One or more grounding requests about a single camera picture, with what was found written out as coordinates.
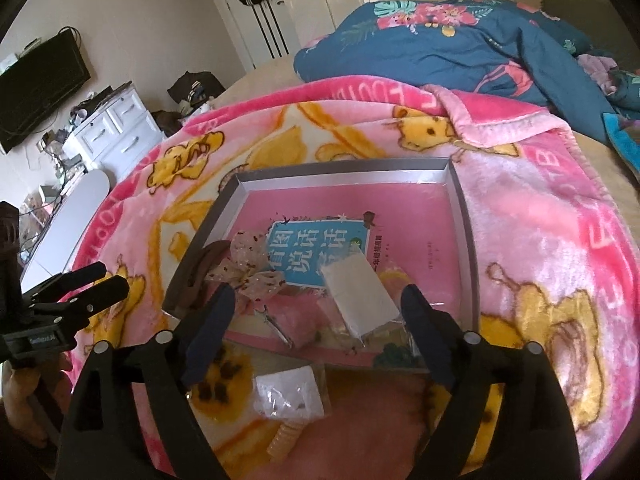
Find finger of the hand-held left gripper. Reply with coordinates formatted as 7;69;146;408
31;274;131;332
23;262;108;307

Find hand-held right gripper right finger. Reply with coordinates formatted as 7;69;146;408
400;284;583;480

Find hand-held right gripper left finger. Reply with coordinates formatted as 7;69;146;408
55;284;236;480

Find brown hair clip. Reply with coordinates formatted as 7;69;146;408
186;241;232;317

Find silver hair clip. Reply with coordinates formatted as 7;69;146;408
253;308;295;350

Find white box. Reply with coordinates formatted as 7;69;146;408
319;251;403;348

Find polka-dot fabric bow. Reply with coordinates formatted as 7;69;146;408
204;230;288;308

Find person's left hand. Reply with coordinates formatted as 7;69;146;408
1;354;69;447

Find white round table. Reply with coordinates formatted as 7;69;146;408
19;168;112;292

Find clear bag with white card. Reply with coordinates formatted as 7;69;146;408
253;365;333;423

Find pink book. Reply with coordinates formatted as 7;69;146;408
224;184;469;370

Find pink printed blanket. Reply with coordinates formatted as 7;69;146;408
65;74;640;477

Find white drawer dresser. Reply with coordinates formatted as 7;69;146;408
61;81;167;182

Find black flat television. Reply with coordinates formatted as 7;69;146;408
0;27;92;155

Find dark bag on floor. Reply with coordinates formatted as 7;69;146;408
166;70;227;112

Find striped colourful pillow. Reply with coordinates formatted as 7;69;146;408
602;112;640;183

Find blue floral duvet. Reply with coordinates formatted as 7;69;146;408
292;0;640;142

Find purple cloth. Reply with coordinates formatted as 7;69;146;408
576;53;619;94

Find olive green headboard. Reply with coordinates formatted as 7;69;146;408
538;0;640;63

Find beige spiral hair tie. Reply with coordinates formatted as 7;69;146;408
266;422;304;462

